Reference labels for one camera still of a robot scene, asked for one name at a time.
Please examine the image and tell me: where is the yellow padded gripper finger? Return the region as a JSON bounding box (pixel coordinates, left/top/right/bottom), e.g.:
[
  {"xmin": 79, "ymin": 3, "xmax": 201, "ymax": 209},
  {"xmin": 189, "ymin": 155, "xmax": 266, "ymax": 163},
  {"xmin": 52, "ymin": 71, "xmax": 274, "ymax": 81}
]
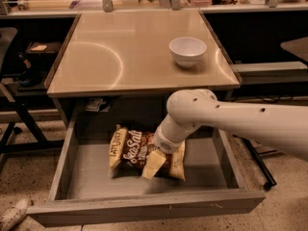
[{"xmin": 141, "ymin": 150, "xmax": 167, "ymax": 180}]

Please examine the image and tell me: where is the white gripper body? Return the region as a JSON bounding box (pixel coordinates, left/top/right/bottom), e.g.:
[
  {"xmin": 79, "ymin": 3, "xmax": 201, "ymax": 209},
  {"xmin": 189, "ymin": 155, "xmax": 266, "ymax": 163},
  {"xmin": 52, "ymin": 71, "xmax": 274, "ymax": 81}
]
[{"xmin": 153, "ymin": 126, "xmax": 183, "ymax": 154}]

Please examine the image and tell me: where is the brown sea salt chip bag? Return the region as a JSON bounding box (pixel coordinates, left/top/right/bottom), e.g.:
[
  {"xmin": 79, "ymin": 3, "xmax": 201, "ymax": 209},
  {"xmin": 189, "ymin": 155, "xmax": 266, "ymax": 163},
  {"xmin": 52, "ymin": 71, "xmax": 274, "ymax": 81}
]
[{"xmin": 109, "ymin": 124, "xmax": 185, "ymax": 180}]

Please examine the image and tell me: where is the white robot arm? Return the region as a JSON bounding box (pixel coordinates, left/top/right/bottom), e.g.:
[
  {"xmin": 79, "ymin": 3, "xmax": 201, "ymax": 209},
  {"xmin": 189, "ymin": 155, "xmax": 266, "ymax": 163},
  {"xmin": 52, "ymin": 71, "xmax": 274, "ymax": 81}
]
[{"xmin": 142, "ymin": 90, "xmax": 308, "ymax": 179}]

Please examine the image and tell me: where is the open grey wooden drawer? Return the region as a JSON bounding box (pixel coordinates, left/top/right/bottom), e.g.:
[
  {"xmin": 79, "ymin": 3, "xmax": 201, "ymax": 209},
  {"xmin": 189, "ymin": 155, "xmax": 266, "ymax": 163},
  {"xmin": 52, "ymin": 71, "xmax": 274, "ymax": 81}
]
[{"xmin": 26, "ymin": 103, "xmax": 267, "ymax": 228}]

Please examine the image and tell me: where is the beige top counter cabinet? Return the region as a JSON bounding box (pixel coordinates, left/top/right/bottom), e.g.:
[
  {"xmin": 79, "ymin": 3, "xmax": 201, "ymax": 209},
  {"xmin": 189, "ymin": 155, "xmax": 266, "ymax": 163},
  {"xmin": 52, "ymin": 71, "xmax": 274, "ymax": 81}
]
[{"xmin": 45, "ymin": 9, "xmax": 240, "ymax": 121}]

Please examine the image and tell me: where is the white ceramic bowl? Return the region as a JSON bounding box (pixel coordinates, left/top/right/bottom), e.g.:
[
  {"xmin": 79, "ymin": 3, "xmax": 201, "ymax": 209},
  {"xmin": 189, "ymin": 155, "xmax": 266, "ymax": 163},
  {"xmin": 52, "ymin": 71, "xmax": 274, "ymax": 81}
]
[{"xmin": 168, "ymin": 37, "xmax": 207, "ymax": 68}]

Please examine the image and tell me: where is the black metal bar on floor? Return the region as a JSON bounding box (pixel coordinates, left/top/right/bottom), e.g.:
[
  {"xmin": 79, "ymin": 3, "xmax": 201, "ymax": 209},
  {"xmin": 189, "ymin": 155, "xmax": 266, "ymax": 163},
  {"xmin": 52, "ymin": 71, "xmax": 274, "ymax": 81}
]
[{"xmin": 243, "ymin": 139, "xmax": 277, "ymax": 192}]

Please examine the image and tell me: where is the grey shelf at right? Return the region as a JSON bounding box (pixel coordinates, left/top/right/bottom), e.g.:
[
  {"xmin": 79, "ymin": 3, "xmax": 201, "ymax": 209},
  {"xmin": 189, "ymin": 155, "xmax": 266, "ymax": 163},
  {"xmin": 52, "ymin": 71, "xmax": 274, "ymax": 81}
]
[{"xmin": 231, "ymin": 62, "xmax": 308, "ymax": 85}]

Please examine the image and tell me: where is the white shoe at corner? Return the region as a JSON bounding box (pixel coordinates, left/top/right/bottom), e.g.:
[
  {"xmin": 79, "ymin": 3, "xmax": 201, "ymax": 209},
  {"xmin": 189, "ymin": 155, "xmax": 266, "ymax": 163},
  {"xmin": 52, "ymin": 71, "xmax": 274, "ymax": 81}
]
[{"xmin": 0, "ymin": 198, "xmax": 32, "ymax": 231}]

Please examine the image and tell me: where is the dark box on left shelf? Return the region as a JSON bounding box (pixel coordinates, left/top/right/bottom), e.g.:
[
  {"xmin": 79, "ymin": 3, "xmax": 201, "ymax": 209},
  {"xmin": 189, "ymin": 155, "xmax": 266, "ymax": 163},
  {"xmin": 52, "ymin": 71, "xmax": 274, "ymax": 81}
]
[{"xmin": 25, "ymin": 41, "xmax": 62, "ymax": 55}]

